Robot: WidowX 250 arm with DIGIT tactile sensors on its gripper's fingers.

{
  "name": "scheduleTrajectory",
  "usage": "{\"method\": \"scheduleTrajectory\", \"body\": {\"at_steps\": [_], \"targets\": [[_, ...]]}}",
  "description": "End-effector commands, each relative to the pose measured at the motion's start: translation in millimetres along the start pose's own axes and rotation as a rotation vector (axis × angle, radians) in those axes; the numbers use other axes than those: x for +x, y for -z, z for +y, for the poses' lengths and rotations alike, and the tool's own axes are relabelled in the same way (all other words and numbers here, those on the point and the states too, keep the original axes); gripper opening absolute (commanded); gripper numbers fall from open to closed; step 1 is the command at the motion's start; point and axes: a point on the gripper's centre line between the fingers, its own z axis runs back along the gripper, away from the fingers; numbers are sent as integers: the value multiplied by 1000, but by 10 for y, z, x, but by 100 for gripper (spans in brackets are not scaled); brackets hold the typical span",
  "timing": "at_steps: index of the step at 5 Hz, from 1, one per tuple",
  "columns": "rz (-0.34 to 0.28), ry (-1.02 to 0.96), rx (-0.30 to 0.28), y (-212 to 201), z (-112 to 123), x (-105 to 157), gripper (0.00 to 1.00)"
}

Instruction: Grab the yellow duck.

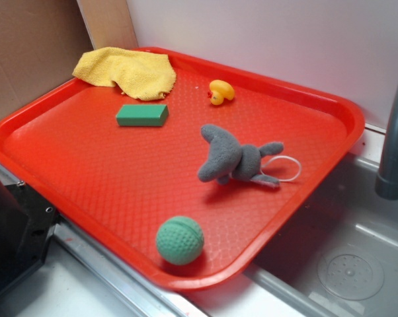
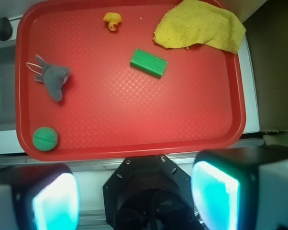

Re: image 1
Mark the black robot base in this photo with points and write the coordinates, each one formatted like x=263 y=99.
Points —
x=27 y=221

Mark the yellow rubber duck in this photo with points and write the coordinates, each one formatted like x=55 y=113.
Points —
x=220 y=91

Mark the grey plush toy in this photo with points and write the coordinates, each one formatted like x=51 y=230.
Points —
x=228 y=159

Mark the green rectangular block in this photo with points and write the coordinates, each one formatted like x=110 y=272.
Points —
x=149 y=115

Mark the green dimpled ball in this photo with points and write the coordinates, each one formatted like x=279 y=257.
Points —
x=180 y=240

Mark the red plastic tray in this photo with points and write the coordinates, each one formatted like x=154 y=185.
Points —
x=120 y=184

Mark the yellow cloth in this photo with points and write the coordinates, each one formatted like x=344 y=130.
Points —
x=141 y=75

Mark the grey toy sink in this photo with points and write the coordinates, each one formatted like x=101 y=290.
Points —
x=337 y=256

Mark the grey faucet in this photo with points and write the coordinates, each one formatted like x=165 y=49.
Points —
x=387 y=176

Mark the brown cardboard panel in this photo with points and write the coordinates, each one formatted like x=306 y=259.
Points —
x=41 y=41

